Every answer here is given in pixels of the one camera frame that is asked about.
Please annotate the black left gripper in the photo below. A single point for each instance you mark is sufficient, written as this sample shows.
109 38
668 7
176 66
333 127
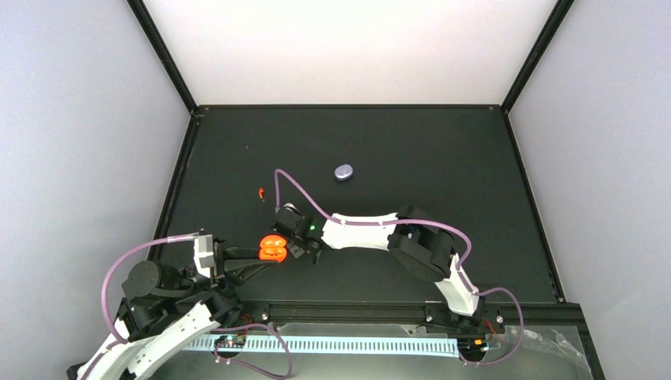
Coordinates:
225 267

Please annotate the orange round case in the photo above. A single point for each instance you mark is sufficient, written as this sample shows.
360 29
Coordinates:
273 248

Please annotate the lavender earbud charging case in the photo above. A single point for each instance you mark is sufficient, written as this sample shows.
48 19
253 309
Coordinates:
343 172

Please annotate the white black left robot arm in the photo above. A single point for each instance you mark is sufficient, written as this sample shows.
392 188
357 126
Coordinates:
121 357

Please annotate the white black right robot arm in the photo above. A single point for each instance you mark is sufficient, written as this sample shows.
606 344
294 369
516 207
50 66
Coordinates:
423 246

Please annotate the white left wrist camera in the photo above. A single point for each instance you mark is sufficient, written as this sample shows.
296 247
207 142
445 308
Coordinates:
204 255

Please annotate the light blue slotted cable duct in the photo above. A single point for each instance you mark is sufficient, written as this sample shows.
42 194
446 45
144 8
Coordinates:
346 345

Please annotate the black enclosure frame post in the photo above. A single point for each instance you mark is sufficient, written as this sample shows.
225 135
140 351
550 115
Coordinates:
152 33

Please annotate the black front frame rail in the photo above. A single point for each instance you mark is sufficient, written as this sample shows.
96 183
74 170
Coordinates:
341 312

